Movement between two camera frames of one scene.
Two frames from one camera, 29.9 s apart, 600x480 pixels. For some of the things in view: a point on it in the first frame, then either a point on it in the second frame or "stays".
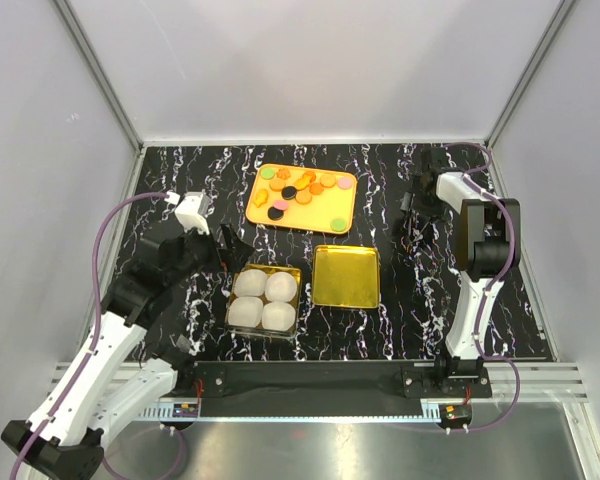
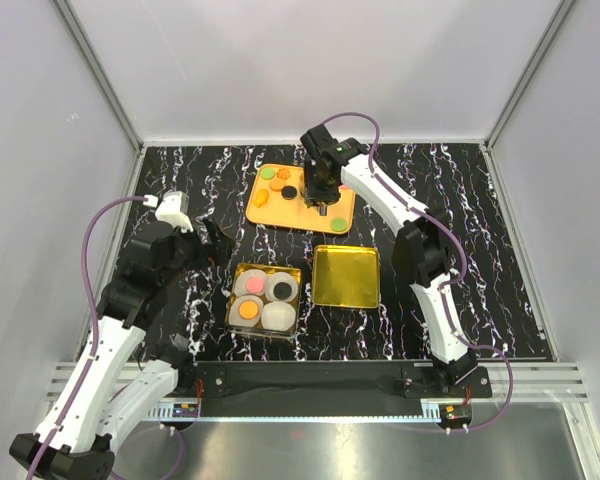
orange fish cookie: x=260 y=197 stays
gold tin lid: x=346 y=276 stays
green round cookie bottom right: x=338 y=224 stays
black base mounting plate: x=417 y=378 stays
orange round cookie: x=303 y=196 to x=248 y=310
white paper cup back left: x=250 y=282 stays
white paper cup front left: x=245 y=311 stays
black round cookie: x=275 y=214 to x=282 y=290
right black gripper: x=437 y=212 to x=312 y=194
